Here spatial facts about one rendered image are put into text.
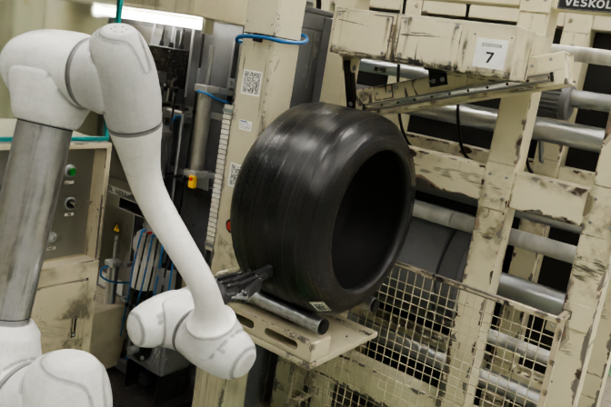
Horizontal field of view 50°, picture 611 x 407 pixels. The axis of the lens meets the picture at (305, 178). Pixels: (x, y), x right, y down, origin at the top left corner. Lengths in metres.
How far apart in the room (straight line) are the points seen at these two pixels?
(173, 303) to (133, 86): 0.51
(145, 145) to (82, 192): 0.89
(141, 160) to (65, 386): 0.41
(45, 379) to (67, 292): 0.92
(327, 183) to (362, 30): 0.63
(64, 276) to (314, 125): 0.88
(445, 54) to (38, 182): 1.18
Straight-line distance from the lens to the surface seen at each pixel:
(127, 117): 1.20
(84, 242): 2.16
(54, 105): 1.27
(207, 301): 1.33
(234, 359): 1.35
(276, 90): 2.00
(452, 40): 1.96
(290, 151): 1.71
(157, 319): 1.44
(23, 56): 1.30
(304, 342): 1.84
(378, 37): 2.07
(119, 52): 1.17
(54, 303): 2.11
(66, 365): 1.24
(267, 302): 1.92
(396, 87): 2.18
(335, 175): 1.66
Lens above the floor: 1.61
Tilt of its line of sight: 10 degrees down
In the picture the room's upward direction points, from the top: 9 degrees clockwise
